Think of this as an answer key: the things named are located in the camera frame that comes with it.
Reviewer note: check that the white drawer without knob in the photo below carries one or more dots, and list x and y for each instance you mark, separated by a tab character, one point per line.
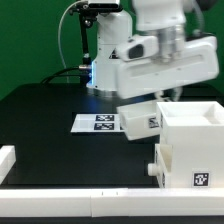
139	120

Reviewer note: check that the white marker tag plate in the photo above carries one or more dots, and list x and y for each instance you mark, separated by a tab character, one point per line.
99	123

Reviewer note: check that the tall white drawer cabinet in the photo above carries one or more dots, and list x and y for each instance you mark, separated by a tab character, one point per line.
195	130

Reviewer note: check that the white drawer with knob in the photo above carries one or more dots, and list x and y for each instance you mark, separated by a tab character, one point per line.
161	168

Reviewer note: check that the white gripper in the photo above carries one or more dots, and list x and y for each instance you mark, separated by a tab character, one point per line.
198	62

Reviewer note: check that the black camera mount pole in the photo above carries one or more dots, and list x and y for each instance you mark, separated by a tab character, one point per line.
86	19

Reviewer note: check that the white U-shaped border fence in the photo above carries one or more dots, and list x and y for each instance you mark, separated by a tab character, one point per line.
100	202

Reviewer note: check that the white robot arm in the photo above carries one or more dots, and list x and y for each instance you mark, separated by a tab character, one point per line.
148	53

